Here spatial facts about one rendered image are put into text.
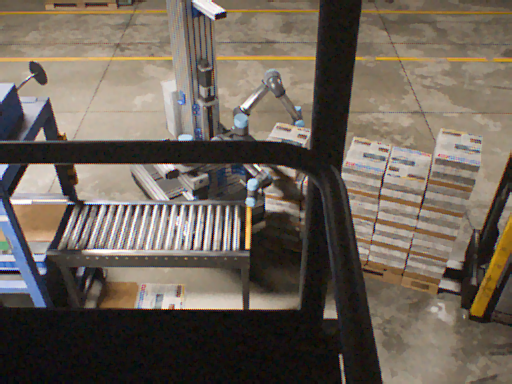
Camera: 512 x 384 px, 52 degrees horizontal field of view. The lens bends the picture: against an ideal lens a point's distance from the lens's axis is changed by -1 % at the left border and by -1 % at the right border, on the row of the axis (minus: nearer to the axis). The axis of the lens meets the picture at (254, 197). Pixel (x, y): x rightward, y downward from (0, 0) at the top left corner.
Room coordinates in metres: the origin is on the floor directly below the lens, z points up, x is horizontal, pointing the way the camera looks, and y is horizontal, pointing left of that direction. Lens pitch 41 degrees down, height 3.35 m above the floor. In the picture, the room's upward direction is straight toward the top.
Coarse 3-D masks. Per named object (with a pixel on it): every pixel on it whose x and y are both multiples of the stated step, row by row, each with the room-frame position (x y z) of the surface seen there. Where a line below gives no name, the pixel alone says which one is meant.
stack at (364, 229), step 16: (304, 176) 3.16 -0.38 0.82; (272, 192) 3.14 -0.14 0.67; (288, 192) 3.10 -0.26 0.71; (304, 192) 3.06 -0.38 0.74; (272, 208) 3.14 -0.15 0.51; (288, 208) 3.09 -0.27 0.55; (304, 208) 3.05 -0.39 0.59; (352, 208) 2.93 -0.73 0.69; (368, 208) 2.90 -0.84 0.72; (384, 208) 2.85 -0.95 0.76; (400, 208) 2.82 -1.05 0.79; (416, 208) 2.78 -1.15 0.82; (272, 224) 3.14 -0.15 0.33; (304, 224) 3.05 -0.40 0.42; (368, 224) 2.88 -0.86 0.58; (416, 224) 2.77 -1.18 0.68; (288, 240) 3.09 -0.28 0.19; (384, 240) 2.83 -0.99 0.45; (400, 240) 2.80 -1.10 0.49; (288, 256) 3.09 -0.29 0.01; (368, 256) 2.99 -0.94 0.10; (384, 256) 2.82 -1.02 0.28; (400, 256) 2.78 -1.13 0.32; (384, 272) 2.81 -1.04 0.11
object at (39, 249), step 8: (16, 200) 2.93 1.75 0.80; (24, 200) 2.93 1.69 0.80; (32, 200) 2.93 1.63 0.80; (40, 200) 2.93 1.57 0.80; (48, 200) 2.93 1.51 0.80; (56, 200) 2.93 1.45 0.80; (64, 200) 2.93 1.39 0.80; (64, 216) 2.80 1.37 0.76; (64, 224) 2.76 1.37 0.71; (56, 232) 2.61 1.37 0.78; (0, 240) 2.51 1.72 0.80; (56, 240) 2.58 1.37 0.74; (0, 248) 2.44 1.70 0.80; (8, 248) 2.44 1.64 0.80; (32, 248) 2.44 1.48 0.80; (40, 248) 2.44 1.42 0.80; (48, 248) 2.45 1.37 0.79; (0, 256) 2.37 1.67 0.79; (8, 256) 2.37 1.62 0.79; (40, 256) 2.37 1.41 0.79; (0, 264) 2.34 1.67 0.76; (8, 264) 2.34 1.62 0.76; (16, 264) 2.34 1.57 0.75; (40, 264) 2.33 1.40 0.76; (48, 264) 2.37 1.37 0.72
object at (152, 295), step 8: (144, 288) 2.75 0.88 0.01; (152, 288) 2.75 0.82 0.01; (160, 288) 2.75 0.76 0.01; (168, 288) 2.75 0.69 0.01; (176, 288) 2.75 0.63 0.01; (184, 288) 2.75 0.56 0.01; (144, 296) 2.67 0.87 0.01; (152, 296) 2.67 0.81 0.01; (160, 296) 2.67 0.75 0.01; (168, 296) 2.67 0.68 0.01; (176, 296) 2.67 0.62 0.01; (184, 296) 2.67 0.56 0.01; (144, 304) 2.59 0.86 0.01; (152, 304) 2.59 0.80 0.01; (160, 304) 2.59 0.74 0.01; (168, 304) 2.59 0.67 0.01; (176, 304) 2.59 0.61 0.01
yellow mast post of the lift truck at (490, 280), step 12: (504, 228) 2.44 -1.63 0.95; (504, 240) 2.40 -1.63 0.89; (504, 252) 2.39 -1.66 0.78; (492, 264) 2.40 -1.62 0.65; (504, 264) 2.38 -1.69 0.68; (492, 276) 2.39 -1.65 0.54; (480, 288) 2.42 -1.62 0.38; (492, 288) 2.38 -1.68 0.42; (480, 300) 2.39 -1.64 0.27; (480, 312) 2.38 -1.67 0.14
